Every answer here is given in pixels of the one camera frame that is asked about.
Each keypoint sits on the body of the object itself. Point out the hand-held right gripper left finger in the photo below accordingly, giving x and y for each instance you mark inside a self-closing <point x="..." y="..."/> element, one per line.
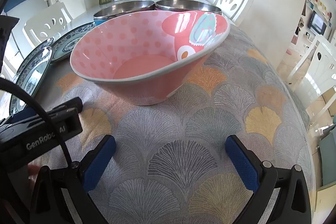
<point x="98" y="161"/>

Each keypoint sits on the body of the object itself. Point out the steel bowl with blue outside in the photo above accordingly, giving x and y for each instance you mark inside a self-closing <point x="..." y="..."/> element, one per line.
<point x="123" y="7"/>

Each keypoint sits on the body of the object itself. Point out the fan-patterned grey tablecloth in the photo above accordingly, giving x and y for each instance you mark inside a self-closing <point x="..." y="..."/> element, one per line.
<point x="183" y="119"/>

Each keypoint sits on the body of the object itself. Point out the pink dotted bowl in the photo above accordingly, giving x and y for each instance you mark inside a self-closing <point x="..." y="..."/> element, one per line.
<point x="136" y="43"/>

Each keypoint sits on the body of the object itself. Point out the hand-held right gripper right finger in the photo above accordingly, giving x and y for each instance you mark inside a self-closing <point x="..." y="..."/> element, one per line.
<point x="240" y="161"/>

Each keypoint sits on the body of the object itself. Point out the wall television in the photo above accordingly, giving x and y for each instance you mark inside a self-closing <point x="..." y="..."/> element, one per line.
<point x="317" y="22"/>

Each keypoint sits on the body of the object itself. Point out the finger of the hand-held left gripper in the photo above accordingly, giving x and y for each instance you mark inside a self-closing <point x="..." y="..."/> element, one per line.
<point x="74" y="119"/>

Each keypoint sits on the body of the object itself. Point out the blue and white patterned plate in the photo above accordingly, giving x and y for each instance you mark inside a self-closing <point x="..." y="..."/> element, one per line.
<point x="36" y="74"/>
<point x="29" y="58"/>
<point x="73" y="40"/>
<point x="15" y="106"/>

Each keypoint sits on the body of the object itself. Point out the white wall shelf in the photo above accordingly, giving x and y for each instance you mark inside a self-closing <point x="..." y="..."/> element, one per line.
<point x="321" y="5"/>

